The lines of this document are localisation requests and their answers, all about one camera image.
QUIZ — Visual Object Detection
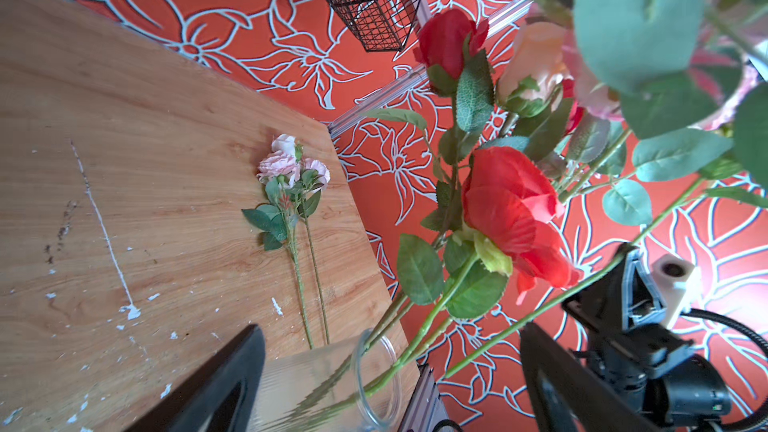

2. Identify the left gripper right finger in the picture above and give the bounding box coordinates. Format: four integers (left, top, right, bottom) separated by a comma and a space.
520, 323, 658, 432

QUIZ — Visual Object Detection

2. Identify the white pink rose stem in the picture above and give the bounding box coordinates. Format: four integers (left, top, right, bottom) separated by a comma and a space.
496, 21, 571, 137

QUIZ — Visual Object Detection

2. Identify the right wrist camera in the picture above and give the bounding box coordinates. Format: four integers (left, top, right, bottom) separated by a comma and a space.
650, 254, 702, 330

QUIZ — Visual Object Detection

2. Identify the pink peony spray stem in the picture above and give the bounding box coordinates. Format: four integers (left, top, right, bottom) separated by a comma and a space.
443, 0, 768, 379

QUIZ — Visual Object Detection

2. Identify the clear glass vase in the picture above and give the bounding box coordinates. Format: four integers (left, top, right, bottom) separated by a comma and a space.
248, 329, 404, 431

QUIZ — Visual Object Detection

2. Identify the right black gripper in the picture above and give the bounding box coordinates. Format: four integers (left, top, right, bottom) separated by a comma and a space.
562, 243, 714, 414

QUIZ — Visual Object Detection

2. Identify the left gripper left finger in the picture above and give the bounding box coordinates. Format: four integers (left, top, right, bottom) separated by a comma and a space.
128, 324, 266, 431

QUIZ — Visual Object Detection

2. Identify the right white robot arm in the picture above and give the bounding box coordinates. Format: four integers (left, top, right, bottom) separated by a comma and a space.
562, 243, 767, 431

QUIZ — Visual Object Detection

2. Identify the red rose stem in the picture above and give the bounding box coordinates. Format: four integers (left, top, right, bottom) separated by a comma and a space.
283, 147, 582, 431
385, 9, 531, 326

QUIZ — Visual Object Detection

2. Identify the small pink flower bunch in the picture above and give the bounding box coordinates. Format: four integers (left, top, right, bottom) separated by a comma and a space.
242, 134, 331, 348

